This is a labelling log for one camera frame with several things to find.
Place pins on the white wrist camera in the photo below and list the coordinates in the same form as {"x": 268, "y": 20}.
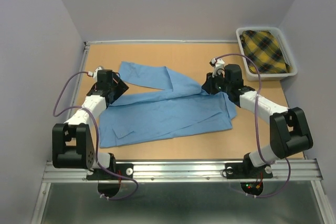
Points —
{"x": 94, "y": 74}
{"x": 218, "y": 66}

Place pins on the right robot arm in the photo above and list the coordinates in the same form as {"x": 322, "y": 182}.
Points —
{"x": 289, "y": 130}

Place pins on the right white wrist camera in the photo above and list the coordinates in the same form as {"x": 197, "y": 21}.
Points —
{"x": 218, "y": 66}

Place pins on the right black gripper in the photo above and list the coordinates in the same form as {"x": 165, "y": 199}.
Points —
{"x": 208, "y": 85}

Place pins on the aluminium mounting rail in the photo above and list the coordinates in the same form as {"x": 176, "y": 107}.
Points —
{"x": 178, "y": 172}

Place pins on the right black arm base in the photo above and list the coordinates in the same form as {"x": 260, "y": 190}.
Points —
{"x": 239, "y": 170}

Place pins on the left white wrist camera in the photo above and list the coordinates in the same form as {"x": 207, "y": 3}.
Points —
{"x": 94, "y": 74}

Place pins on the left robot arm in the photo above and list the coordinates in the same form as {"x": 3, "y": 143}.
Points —
{"x": 72, "y": 144}

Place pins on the light blue long sleeve shirt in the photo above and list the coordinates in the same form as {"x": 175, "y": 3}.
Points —
{"x": 176, "y": 107}

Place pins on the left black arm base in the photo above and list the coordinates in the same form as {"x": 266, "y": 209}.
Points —
{"x": 123, "y": 169}

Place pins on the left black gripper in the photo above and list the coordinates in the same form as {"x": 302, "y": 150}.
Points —
{"x": 120, "y": 91}

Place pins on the yellow plaid shirt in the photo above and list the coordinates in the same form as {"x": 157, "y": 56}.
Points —
{"x": 263, "y": 50}

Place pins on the white plastic basket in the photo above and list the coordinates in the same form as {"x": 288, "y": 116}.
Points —
{"x": 289, "y": 59}

